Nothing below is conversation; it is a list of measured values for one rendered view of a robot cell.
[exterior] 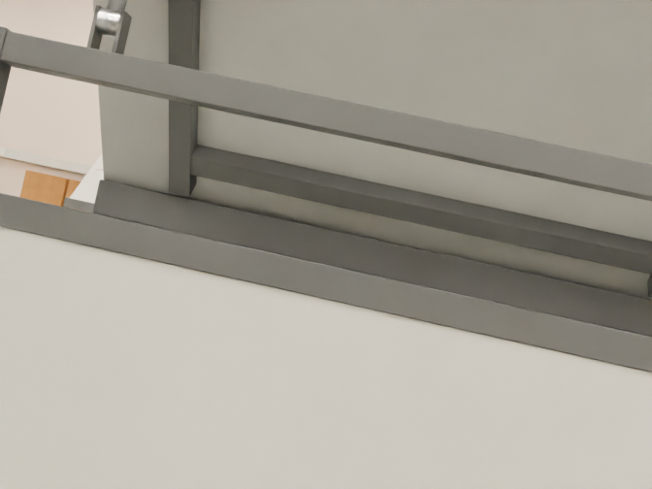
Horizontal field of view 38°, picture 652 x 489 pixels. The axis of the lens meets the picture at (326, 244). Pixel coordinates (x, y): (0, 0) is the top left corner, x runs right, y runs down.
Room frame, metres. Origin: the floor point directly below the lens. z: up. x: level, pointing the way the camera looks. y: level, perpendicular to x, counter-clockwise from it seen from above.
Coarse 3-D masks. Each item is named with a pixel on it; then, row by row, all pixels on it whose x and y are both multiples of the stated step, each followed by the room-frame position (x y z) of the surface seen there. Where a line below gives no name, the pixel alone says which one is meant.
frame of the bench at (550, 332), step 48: (96, 240) 1.15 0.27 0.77; (144, 240) 1.14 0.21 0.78; (192, 240) 1.14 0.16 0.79; (288, 288) 1.13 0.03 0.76; (336, 288) 1.13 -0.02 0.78; (384, 288) 1.12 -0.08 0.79; (432, 288) 1.12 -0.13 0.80; (528, 336) 1.11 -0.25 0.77; (576, 336) 1.10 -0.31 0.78; (624, 336) 1.10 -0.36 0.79
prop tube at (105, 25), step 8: (112, 0) 1.17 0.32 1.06; (120, 0) 1.17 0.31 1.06; (104, 8) 1.17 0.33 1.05; (112, 8) 1.16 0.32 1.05; (120, 8) 1.17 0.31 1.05; (104, 16) 1.16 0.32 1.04; (112, 16) 1.16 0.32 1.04; (96, 24) 1.16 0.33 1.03; (104, 24) 1.16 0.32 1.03; (112, 24) 1.16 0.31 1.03; (104, 32) 1.17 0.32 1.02; (112, 32) 1.16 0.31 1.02
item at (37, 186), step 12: (24, 180) 8.01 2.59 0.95; (36, 180) 7.99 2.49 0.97; (48, 180) 7.97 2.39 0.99; (60, 180) 7.94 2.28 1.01; (72, 180) 7.93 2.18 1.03; (24, 192) 8.01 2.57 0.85; (36, 192) 7.98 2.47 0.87; (48, 192) 7.96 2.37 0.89; (60, 192) 7.94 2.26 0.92; (72, 192) 7.92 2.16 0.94; (60, 204) 7.93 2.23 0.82
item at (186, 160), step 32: (192, 0) 1.44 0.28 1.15; (192, 32) 1.48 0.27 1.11; (192, 64) 1.52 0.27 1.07; (192, 128) 1.61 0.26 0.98; (192, 160) 1.64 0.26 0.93; (224, 160) 1.64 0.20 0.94; (256, 160) 1.65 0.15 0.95; (288, 192) 1.65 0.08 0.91; (320, 192) 1.63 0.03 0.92; (352, 192) 1.62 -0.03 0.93; (384, 192) 1.63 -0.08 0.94; (416, 192) 1.63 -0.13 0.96; (448, 224) 1.62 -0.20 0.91; (480, 224) 1.61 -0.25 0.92; (512, 224) 1.60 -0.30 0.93; (544, 224) 1.61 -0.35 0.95; (576, 256) 1.61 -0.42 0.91; (608, 256) 1.60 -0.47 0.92; (640, 256) 1.58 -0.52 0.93
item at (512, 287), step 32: (128, 192) 1.74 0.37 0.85; (160, 192) 1.74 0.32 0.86; (160, 224) 1.74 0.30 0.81; (192, 224) 1.73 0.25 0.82; (224, 224) 1.73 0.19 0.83; (256, 224) 1.72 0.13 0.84; (288, 224) 1.72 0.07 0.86; (288, 256) 1.72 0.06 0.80; (320, 256) 1.71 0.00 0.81; (352, 256) 1.71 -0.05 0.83; (384, 256) 1.71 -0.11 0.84; (416, 256) 1.70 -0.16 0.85; (448, 256) 1.70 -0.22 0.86; (448, 288) 1.70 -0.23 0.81; (480, 288) 1.69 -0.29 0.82; (512, 288) 1.69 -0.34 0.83; (544, 288) 1.68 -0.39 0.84; (576, 288) 1.68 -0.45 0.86; (608, 320) 1.67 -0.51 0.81; (640, 320) 1.67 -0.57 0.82
